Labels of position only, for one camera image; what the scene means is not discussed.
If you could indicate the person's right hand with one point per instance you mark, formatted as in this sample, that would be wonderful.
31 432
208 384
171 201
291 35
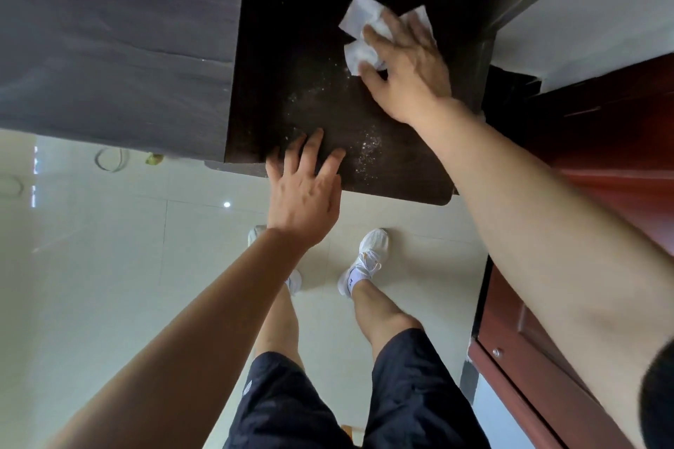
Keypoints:
413 75

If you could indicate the person's left hand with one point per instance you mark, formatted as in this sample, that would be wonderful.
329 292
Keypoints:
303 201

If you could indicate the white tissue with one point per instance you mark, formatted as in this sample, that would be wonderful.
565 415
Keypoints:
360 17

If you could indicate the person's right forearm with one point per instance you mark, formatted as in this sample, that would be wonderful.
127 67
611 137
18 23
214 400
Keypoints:
568 233

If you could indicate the person's left forearm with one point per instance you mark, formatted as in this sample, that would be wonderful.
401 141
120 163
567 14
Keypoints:
174 364

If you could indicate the person's white left shoe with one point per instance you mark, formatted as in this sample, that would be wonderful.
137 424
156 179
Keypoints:
295 280

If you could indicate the person's white shoe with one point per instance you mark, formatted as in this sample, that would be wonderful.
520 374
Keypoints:
366 259
295 280

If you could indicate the person's white right shoe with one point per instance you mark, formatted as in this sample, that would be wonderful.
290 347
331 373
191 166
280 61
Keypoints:
366 259

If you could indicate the person's left leg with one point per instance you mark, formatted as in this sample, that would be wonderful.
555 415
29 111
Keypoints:
281 330

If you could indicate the person's leg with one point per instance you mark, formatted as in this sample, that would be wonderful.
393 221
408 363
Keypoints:
382 317
281 330

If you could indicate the person's right leg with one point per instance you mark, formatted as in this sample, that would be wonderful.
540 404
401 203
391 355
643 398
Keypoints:
382 317

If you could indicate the yellow elephant toy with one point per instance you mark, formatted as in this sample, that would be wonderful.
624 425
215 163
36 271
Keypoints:
154 159

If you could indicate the black shorts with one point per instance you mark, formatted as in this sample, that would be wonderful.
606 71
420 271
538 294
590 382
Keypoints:
410 396

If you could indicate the dark wooden table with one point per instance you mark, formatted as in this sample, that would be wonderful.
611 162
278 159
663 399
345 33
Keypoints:
131 43

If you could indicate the red wooden door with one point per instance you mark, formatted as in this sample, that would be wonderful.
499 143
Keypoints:
579 306

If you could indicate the black shirt sleeve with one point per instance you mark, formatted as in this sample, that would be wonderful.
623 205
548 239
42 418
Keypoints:
658 396

